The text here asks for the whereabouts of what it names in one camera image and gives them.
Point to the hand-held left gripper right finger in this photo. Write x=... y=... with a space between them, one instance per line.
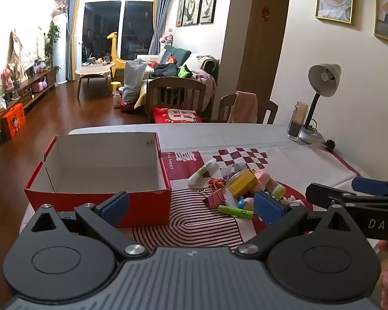
x=268 y=208

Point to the black framed wall picture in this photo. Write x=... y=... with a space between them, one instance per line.
x=193 y=6
x=209 y=1
x=180 y=12

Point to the black power plug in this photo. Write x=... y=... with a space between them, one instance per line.
x=330 y=144

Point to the red door ornament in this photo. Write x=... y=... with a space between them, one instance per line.
x=265 y=13

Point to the pink binder clip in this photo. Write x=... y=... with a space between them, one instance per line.
x=215 y=198

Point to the green white small bottle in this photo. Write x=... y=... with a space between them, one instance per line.
x=276 y=191

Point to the red white printed tablecloth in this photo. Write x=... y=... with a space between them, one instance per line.
x=197 y=222

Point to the wooden TV cabinet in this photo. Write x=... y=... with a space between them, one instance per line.
x=38 y=79

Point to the grey plastic bag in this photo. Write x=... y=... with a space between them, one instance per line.
x=132 y=77

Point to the glass sliding door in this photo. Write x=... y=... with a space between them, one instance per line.
x=116 y=29

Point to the yellow giraffe toy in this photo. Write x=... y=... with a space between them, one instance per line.
x=113 y=43

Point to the wooden coffee table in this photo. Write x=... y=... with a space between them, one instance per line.
x=95 y=70

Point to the grey desk lamp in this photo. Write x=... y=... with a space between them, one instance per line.
x=325 y=76

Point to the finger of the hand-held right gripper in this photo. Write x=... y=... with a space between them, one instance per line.
x=370 y=185
x=323 y=193

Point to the brown wooden door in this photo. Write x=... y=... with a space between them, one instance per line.
x=255 y=55

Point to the orange gift box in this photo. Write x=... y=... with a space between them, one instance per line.
x=13 y=121

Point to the red printed package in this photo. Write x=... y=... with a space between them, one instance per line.
x=177 y=115

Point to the green highlighter pen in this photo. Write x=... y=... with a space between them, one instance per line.
x=234 y=211

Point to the small yellow box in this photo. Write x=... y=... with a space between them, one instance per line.
x=242 y=183

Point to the red cardboard box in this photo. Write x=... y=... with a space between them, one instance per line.
x=100 y=155

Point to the wooden dining chair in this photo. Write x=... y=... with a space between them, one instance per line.
x=176 y=84
x=268 y=111

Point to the white plastic bottle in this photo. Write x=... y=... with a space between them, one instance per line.
x=116 y=100

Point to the white tower air conditioner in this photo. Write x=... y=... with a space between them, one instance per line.
x=60 y=48

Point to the blue yellow curtain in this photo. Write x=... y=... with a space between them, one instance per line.
x=158 y=19
x=72 y=32

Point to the red floor cushion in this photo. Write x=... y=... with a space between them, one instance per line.
x=131 y=107

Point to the pink towel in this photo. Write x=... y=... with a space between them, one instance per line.
x=244 y=106

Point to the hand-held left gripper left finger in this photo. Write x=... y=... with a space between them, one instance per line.
x=116 y=206

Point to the yellow stool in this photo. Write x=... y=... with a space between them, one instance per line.
x=115 y=87

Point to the clear toothpick holder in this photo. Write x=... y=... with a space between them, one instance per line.
x=297 y=119

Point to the small white toy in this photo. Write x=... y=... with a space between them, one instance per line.
x=291 y=201

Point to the green sofa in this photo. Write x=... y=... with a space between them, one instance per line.
x=177 y=56

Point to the pink plastic toy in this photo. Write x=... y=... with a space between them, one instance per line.
x=39 y=85

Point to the pink plush doll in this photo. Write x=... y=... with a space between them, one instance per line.
x=7 y=77

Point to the clothes pile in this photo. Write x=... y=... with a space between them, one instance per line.
x=168 y=70

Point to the green potted plant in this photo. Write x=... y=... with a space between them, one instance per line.
x=52 y=37

